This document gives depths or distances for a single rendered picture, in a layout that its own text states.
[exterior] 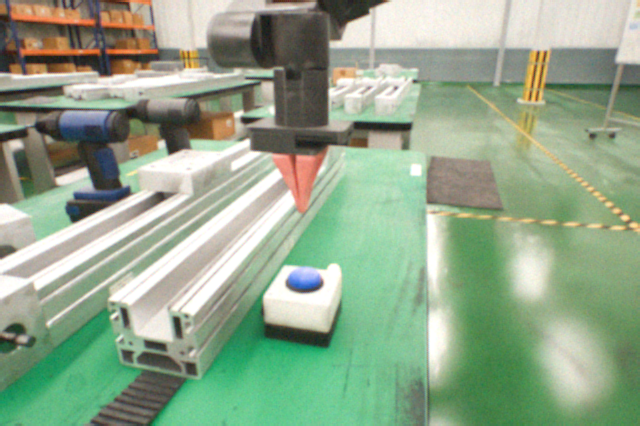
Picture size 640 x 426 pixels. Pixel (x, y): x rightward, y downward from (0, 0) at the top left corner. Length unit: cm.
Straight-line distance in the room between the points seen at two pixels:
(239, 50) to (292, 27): 7
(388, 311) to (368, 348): 8
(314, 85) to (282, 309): 25
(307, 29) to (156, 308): 34
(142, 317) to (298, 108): 28
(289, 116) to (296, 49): 6
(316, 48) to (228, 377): 35
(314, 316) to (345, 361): 6
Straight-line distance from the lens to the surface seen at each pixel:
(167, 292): 53
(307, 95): 41
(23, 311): 55
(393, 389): 47
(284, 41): 41
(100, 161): 90
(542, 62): 1048
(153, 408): 46
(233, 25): 45
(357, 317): 56
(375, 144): 219
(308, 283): 49
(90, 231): 70
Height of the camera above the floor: 111
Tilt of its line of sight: 22 degrees down
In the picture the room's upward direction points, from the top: straight up
